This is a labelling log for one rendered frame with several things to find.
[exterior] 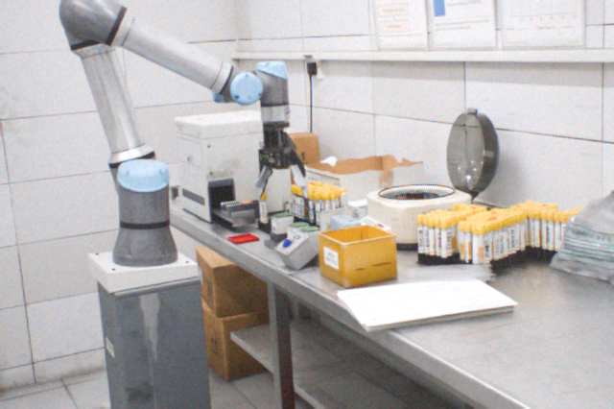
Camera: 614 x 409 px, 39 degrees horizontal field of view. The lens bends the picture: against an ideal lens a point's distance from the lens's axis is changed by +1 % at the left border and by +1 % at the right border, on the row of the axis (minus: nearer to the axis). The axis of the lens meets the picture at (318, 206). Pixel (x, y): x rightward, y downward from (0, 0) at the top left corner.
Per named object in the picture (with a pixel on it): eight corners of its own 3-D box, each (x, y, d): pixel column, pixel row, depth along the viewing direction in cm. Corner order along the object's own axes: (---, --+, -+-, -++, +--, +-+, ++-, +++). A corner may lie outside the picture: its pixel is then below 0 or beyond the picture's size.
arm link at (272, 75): (250, 62, 223) (283, 60, 225) (253, 106, 225) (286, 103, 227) (257, 63, 215) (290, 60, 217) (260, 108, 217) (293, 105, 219)
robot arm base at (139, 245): (113, 269, 197) (112, 226, 196) (111, 254, 212) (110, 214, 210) (180, 265, 201) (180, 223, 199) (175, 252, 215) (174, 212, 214)
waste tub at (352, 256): (318, 275, 198) (316, 232, 196) (369, 265, 204) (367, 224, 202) (345, 289, 186) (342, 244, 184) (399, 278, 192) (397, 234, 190)
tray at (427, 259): (445, 269, 197) (445, 258, 197) (414, 262, 204) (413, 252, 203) (491, 252, 209) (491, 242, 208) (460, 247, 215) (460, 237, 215)
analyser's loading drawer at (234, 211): (209, 214, 262) (207, 198, 261) (229, 211, 265) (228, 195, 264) (233, 227, 244) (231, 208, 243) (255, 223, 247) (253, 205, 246)
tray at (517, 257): (484, 276, 190) (483, 266, 189) (450, 270, 196) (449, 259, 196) (529, 259, 201) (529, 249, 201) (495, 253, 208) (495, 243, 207)
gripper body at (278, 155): (258, 172, 222) (254, 125, 220) (270, 166, 230) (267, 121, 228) (286, 172, 220) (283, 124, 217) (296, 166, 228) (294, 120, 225)
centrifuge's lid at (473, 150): (447, 105, 236) (474, 106, 238) (438, 196, 240) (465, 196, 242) (485, 110, 215) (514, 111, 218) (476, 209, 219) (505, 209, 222)
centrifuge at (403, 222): (343, 235, 235) (342, 190, 232) (443, 222, 243) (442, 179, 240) (375, 255, 212) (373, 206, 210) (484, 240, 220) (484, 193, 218)
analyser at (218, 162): (181, 208, 283) (172, 117, 277) (259, 197, 295) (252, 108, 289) (213, 226, 256) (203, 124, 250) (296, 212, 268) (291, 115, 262)
